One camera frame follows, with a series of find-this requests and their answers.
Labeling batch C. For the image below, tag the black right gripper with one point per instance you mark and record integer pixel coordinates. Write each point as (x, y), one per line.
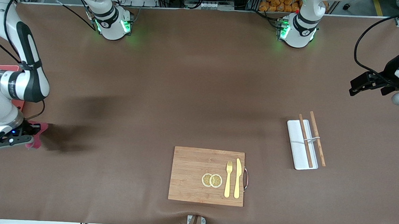
(30, 128)

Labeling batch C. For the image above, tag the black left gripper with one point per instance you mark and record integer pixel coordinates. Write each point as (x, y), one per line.
(389, 73)

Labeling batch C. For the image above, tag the pink cloth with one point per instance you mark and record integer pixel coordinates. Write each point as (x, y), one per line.
(36, 141)

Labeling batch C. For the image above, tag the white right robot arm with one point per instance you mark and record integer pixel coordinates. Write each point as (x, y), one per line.
(30, 82)

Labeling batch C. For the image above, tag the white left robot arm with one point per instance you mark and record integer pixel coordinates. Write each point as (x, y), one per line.
(299, 32)

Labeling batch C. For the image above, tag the brown wooden chopstick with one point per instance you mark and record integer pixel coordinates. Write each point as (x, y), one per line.
(306, 140)
(317, 138)

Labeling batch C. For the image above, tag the white rectangular tray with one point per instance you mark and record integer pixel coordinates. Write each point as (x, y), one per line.
(297, 151)

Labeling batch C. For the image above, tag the orange snack bags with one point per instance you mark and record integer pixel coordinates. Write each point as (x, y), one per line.
(277, 1)

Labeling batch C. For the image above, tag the yellow wooden knife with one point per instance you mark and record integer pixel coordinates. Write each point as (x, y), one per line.
(238, 179)

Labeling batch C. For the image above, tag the bamboo cutting board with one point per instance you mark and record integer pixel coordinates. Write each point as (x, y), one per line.
(192, 174)

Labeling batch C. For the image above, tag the yellow wooden fork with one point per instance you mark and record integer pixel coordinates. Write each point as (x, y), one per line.
(228, 181)

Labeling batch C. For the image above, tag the lemon slice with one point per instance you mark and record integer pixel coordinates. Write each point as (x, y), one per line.
(216, 181)
(205, 180)

